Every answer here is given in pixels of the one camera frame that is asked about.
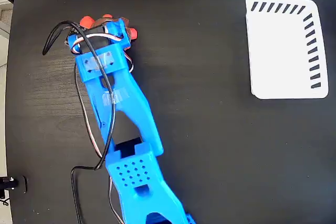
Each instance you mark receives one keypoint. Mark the red silver turtle toy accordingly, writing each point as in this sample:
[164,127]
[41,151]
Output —
[87,21]

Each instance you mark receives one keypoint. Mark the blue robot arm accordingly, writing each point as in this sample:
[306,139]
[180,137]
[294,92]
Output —
[131,119]

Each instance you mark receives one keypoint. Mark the white slotted tray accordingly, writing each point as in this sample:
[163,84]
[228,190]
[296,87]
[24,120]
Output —
[278,56]

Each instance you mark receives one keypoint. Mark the black table clamp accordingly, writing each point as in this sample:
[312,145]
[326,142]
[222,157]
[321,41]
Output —
[11,183]

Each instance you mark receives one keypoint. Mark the bare camera circuit board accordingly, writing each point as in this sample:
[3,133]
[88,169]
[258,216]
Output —
[71,39]

